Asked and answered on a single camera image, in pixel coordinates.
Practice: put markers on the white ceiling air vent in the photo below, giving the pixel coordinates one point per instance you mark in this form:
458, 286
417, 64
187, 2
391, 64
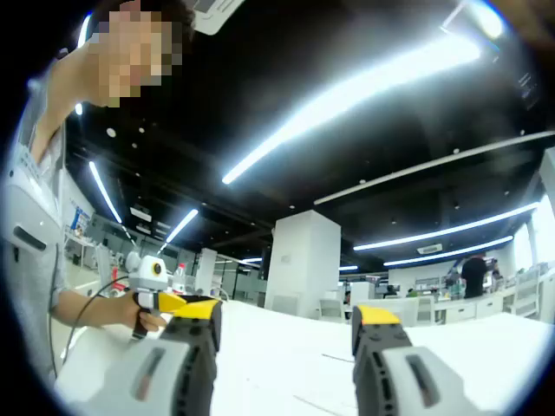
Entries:
429, 249
214, 17

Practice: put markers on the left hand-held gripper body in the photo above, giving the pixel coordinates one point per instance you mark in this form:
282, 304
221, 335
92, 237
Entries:
152, 273

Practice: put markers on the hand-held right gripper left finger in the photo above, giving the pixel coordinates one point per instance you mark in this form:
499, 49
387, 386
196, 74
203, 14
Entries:
130, 377

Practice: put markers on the white ceiling light strip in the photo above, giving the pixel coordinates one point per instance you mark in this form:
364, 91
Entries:
347, 99
105, 190
182, 225

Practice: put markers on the white curved ceiling rail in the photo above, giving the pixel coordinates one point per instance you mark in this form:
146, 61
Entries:
433, 164

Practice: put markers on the clear bottle with red cap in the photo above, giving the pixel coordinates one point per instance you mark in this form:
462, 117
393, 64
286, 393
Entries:
180, 277

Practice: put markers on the blue wall poster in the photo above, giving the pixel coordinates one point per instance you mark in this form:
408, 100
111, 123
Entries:
80, 217

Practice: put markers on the white chest-worn device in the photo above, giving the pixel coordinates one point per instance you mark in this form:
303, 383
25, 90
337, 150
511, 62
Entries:
30, 208

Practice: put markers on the person's left hand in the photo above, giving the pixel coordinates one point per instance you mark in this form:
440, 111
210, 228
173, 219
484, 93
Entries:
126, 312

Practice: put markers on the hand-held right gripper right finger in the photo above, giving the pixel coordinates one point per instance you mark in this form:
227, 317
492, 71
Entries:
416, 381

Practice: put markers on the white pillar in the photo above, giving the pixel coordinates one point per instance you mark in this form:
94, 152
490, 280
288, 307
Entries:
303, 260
548, 182

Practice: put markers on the white office chair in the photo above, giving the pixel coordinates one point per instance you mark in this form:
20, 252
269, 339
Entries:
331, 310

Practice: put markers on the curved ceiling light strip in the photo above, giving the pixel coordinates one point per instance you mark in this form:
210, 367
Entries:
446, 229
451, 252

